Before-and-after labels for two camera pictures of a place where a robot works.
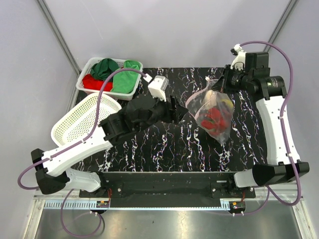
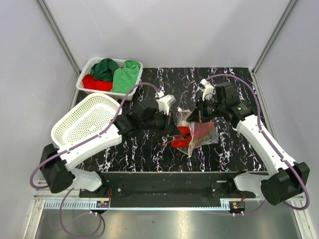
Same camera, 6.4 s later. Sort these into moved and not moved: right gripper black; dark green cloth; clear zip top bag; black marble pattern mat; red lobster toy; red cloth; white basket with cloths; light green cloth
Moved: red lobster toy; clear zip top bag; right gripper black
Not moved: black marble pattern mat; red cloth; dark green cloth; white basket with cloths; light green cloth
